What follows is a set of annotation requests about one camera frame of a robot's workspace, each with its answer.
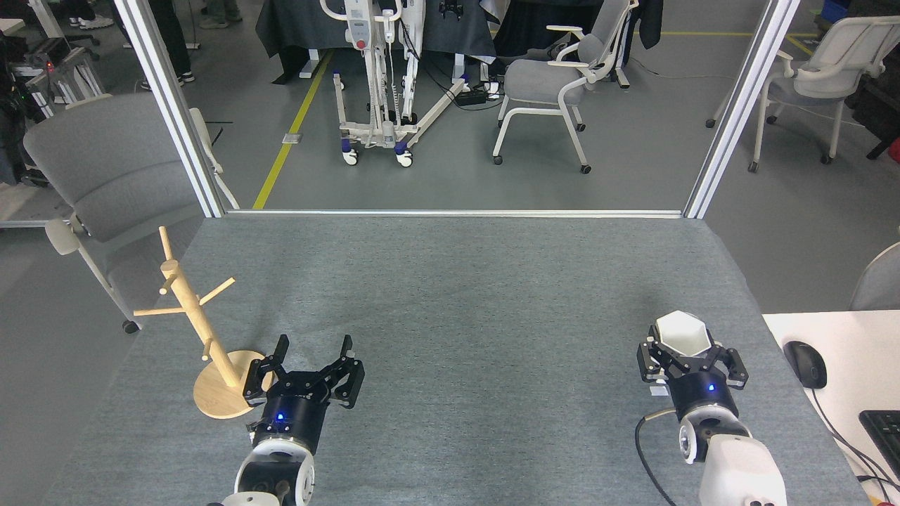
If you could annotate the black computer mouse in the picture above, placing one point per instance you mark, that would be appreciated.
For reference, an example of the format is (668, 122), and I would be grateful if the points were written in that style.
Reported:
(805, 364)

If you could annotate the wooden cup rack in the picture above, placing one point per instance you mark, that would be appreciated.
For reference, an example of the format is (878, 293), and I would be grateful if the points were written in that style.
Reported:
(211, 351)

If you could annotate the grey office chair white frame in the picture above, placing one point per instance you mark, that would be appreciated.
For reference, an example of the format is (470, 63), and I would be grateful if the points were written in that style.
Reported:
(823, 67)
(545, 81)

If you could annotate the grey chair backrest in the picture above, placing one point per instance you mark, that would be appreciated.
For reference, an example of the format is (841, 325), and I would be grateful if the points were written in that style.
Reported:
(880, 284)

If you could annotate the silver table edge rail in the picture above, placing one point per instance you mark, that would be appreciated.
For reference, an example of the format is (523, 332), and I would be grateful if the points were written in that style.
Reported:
(457, 213)

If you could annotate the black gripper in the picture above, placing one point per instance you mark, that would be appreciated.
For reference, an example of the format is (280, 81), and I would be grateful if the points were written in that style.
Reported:
(292, 418)
(703, 392)

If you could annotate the black keyboard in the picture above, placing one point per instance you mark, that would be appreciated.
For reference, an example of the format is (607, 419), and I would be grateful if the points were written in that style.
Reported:
(884, 436)

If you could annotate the white desk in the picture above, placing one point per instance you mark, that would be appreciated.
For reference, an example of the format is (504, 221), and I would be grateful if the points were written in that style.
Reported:
(858, 351)

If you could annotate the white hexagonal cup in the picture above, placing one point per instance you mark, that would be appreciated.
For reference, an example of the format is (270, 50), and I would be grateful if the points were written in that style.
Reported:
(682, 334)

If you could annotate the black cloth covered table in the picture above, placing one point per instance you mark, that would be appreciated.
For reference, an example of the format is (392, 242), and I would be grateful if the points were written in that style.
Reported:
(309, 28)

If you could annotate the grey chair with cream frame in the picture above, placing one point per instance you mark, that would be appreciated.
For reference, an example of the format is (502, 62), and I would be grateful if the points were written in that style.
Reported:
(112, 169)

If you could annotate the white stand on wheels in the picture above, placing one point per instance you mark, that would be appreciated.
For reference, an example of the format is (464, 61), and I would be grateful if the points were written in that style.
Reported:
(380, 105)

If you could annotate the person's shoes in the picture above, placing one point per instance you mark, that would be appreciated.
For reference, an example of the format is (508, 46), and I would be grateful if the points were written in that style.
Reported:
(214, 21)
(95, 22)

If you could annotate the person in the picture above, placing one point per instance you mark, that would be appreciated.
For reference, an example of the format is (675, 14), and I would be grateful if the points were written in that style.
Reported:
(172, 42)

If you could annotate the silver aluminium post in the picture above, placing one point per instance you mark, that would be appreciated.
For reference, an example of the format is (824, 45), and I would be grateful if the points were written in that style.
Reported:
(176, 112)
(738, 112)

